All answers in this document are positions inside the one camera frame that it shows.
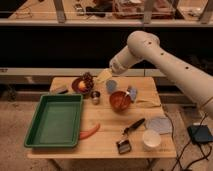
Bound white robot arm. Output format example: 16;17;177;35
96;31;213;119

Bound blue plastic cup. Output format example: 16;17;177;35
106;80;117;94

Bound small metal cup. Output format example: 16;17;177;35
91;91;100;105

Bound pine cone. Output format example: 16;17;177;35
82;72;94;89

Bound blue cloth toy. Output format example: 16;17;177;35
127;86;137;102

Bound wooden table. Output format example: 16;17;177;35
27;77;176;160

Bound grey sponge block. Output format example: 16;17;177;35
51;85;68;94

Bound orange carrot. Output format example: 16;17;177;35
79;124;100;140

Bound green plastic tray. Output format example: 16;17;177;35
24;94;83;148

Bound black power box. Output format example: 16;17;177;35
187;125;213;144

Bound black handled brush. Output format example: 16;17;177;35
116;118;145;154

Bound black cable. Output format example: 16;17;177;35
163;107;213;171

